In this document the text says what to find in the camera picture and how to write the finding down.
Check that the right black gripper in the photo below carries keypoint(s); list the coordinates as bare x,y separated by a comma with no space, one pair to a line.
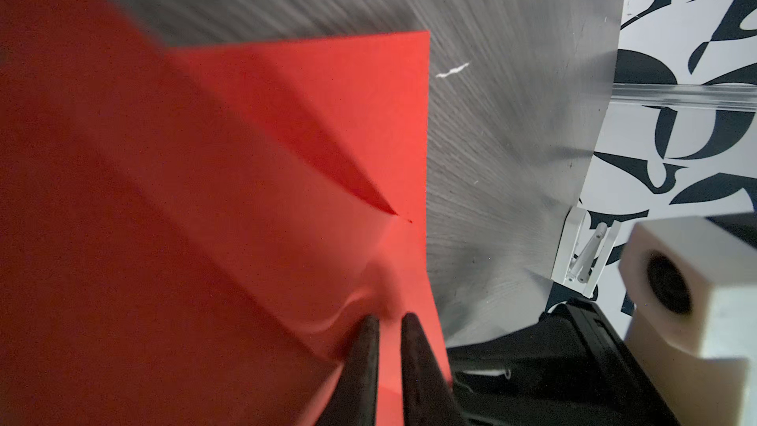
569,368

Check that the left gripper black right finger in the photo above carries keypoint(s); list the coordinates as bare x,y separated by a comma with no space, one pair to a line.
427,398

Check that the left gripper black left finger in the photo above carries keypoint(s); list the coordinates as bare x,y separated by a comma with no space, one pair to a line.
354,399

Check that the red square paper sheet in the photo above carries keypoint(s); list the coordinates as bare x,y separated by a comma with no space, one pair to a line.
194,236

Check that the white rectangular box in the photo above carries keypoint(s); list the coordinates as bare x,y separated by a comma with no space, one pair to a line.
583,252

